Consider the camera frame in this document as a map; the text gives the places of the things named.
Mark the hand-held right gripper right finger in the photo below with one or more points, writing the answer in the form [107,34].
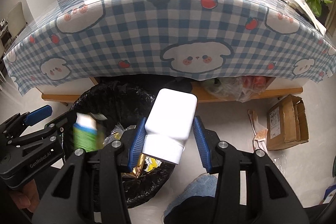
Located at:
[202,142]

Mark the person's left hand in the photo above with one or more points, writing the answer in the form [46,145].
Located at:
[23,196]

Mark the green medicine box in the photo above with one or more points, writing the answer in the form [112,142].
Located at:
[84,134]

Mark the clear bag of groceries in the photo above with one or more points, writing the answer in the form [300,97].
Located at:
[231,87]

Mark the blue checkered printed tablecloth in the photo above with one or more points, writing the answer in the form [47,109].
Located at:
[131,43]

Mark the white plastic bottle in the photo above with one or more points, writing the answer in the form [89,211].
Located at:
[170,113]

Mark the bin with black bag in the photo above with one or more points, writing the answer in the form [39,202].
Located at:
[115,98]

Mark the blue fluffy cloth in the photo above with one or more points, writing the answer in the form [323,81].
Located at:
[194,187]

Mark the brown cardboard box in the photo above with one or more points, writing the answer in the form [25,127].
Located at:
[281,121]

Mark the paper wrapper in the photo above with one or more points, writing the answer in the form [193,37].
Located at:
[260,134]

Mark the white folded papers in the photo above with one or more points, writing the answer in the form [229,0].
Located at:
[307,8]

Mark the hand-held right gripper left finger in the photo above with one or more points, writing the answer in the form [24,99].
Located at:
[136,145]

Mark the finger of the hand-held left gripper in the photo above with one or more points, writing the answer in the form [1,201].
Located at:
[39,114]
[56,127]

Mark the beige dining chair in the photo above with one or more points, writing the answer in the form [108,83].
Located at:
[2,56]
[15,16]

